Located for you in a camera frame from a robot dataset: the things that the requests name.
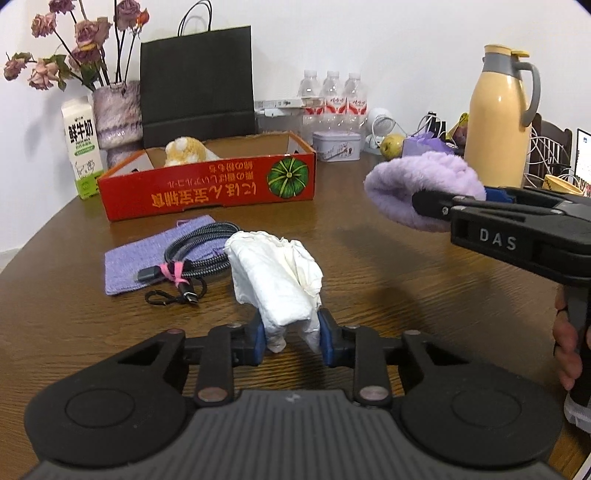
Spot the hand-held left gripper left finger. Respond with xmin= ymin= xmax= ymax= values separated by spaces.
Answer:
xmin=117 ymin=318 xmax=269 ymax=407

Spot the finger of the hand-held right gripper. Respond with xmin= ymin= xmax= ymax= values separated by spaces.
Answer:
xmin=485 ymin=185 xmax=591 ymax=217
xmin=411 ymin=191 xmax=561 ymax=221

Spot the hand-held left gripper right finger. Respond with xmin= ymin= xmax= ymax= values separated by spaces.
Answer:
xmin=318 ymin=308 xmax=462 ymax=407

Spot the purple fluffy plush towel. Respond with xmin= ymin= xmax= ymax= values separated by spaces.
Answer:
xmin=364 ymin=151 xmax=488 ymax=232

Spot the white tissue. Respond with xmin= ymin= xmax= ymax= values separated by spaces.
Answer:
xmin=225 ymin=231 xmax=324 ymax=354

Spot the red cardboard box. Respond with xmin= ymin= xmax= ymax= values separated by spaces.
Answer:
xmin=97 ymin=131 xmax=318 ymax=222

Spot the yellow plush paw toy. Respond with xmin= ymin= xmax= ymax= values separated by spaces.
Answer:
xmin=164 ymin=137 xmax=208 ymax=167

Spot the person's right hand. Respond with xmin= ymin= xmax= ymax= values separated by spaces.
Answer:
xmin=553 ymin=286 xmax=584 ymax=391

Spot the purple plastic bag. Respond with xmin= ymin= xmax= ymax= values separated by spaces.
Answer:
xmin=403 ymin=131 xmax=455 ymax=158

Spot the yellow bowl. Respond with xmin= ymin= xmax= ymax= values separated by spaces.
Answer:
xmin=544 ymin=174 xmax=585 ymax=193

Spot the yellow thermos jug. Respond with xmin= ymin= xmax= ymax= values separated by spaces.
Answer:
xmin=463 ymin=45 xmax=542 ymax=189

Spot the green apple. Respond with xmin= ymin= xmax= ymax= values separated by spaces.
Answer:
xmin=379 ymin=134 xmax=406 ymax=161

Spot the wooden chair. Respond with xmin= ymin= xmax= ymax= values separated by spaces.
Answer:
xmin=531 ymin=113 xmax=573 ymax=178

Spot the laptop screen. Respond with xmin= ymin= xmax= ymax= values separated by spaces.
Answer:
xmin=575 ymin=128 xmax=591 ymax=197

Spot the small white desk fan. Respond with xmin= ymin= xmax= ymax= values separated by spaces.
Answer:
xmin=366 ymin=107 xmax=400 ymax=155

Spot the pale rectangular tin box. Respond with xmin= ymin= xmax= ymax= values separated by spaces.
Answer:
xmin=312 ymin=130 xmax=362 ymax=163

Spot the clear water bottle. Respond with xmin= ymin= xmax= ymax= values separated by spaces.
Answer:
xmin=298 ymin=69 xmax=324 ymax=116
xmin=344 ymin=72 xmax=369 ymax=116
xmin=322 ymin=71 xmax=347 ymax=116

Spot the purple knitted cloth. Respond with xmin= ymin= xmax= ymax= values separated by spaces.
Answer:
xmin=105 ymin=215 xmax=232 ymax=296

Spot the clear plastic container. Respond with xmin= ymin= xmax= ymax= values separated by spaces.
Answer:
xmin=255 ymin=114 xmax=305 ymax=136

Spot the white long flat box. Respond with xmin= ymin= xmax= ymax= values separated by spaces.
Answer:
xmin=255 ymin=98 xmax=305 ymax=117

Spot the black paper bag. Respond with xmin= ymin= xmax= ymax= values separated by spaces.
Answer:
xmin=140 ymin=0 xmax=257 ymax=149

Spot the white milk carton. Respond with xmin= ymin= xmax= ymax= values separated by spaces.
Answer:
xmin=61 ymin=96 xmax=105 ymax=200

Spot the purple glass vase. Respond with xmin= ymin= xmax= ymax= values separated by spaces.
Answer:
xmin=92 ymin=80 xmax=144 ymax=174

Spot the dried rose bouquet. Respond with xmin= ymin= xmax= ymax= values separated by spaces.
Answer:
xmin=4 ymin=0 xmax=151 ymax=92

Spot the white charger cable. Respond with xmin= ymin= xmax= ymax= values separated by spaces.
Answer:
xmin=416 ymin=112 xmax=446 ymax=139

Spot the pink cable tie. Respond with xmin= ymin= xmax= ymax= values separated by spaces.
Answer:
xmin=159 ymin=261 xmax=190 ymax=284

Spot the black braided cable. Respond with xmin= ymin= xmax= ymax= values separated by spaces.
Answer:
xmin=134 ymin=222 xmax=238 ymax=308

